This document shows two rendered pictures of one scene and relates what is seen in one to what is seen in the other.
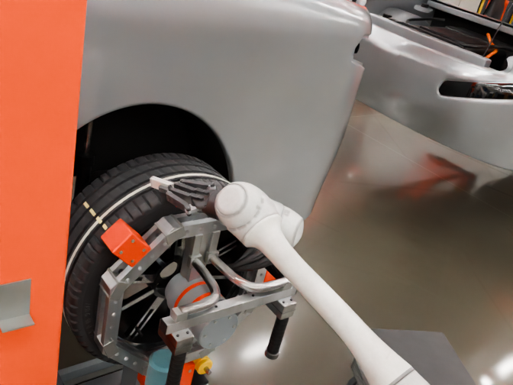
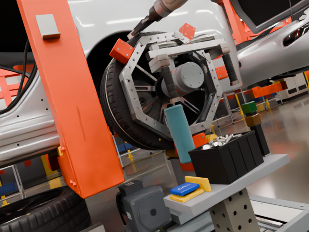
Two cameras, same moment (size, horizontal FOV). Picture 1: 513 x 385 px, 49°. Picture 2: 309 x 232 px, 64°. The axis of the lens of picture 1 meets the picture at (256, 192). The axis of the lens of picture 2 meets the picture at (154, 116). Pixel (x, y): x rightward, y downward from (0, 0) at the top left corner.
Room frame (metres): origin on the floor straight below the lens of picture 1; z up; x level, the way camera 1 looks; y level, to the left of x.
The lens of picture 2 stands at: (0.06, -0.11, 0.70)
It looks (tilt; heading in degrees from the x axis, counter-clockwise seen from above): 1 degrees up; 17
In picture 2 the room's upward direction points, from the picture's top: 18 degrees counter-clockwise
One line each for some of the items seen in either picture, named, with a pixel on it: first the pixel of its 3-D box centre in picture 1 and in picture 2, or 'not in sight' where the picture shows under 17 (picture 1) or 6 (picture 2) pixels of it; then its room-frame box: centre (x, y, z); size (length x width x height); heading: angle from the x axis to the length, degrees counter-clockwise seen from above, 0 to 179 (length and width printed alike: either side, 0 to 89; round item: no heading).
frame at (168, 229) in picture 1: (188, 292); (174, 84); (1.34, 0.12, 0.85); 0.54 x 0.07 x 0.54; 133
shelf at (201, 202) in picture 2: not in sight; (228, 179); (0.93, -0.03, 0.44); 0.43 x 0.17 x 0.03; 133
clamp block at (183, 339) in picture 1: (175, 334); (159, 63); (1.08, 0.11, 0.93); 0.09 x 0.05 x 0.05; 43
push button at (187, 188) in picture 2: not in sight; (185, 190); (0.81, 0.10, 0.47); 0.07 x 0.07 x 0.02; 43
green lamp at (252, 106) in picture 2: not in sight; (248, 107); (1.06, -0.17, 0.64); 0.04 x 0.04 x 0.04; 43
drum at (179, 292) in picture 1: (200, 307); (181, 81); (1.29, 0.08, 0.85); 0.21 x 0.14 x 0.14; 43
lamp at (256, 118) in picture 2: not in sight; (253, 120); (1.06, -0.17, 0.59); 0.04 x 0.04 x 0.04; 43
